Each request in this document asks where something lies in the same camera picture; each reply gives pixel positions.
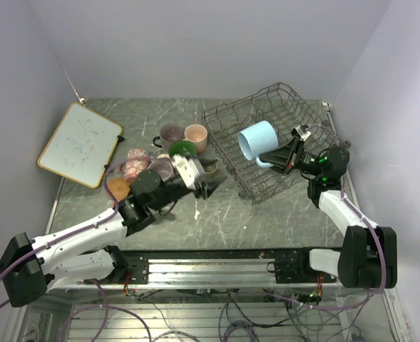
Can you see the purple mug dark handle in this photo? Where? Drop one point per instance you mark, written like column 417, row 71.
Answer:
column 169, row 134

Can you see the aluminium mounting rail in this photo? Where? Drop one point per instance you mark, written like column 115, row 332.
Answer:
column 171, row 269

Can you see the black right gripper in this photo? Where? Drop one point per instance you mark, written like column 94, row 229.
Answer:
column 286, row 157

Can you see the light blue mug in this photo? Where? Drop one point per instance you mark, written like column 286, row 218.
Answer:
column 257, row 139

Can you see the green inside floral mug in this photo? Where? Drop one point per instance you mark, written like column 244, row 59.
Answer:
column 183, row 148

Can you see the small olive grey cup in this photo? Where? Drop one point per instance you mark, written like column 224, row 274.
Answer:
column 211, row 170

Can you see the pink patterned mug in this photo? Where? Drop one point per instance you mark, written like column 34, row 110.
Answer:
column 136, row 162

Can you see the grey wire dish rack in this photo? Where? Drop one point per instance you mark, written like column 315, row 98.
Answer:
column 281, row 106

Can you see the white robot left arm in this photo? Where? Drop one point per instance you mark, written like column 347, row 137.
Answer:
column 87, row 251

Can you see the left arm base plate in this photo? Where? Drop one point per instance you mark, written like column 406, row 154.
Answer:
column 128, row 267

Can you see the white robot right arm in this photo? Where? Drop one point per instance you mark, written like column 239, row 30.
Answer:
column 368, row 256

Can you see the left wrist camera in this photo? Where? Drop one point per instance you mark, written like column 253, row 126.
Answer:
column 190, row 170

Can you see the small whiteboard wooden frame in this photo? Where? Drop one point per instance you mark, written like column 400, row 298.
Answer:
column 81, row 146

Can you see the lavender mug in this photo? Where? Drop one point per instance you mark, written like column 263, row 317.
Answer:
column 164, row 167

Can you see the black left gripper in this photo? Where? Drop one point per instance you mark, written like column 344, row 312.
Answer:
column 207, row 187

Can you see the peach pink mug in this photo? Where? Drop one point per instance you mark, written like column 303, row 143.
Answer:
column 197, row 135

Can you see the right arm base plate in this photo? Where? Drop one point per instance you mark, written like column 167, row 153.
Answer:
column 291, row 266

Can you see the cork coaster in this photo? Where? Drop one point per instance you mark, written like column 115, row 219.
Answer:
column 119, row 188

